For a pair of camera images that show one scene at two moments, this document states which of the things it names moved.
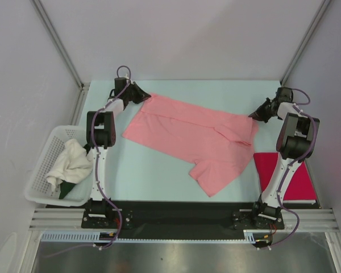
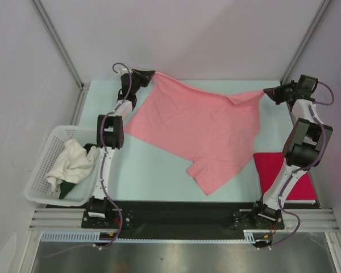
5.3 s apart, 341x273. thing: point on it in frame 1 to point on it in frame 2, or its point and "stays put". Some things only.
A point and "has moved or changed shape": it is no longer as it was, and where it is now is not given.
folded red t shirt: [300, 186] stays put
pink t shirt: [217, 144] has moved or changed shape
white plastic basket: [38, 190] stays put
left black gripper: [142, 95] to [145, 76]
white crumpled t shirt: [74, 166] stays put
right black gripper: [259, 115] to [275, 93]
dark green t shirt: [66, 186] stays put
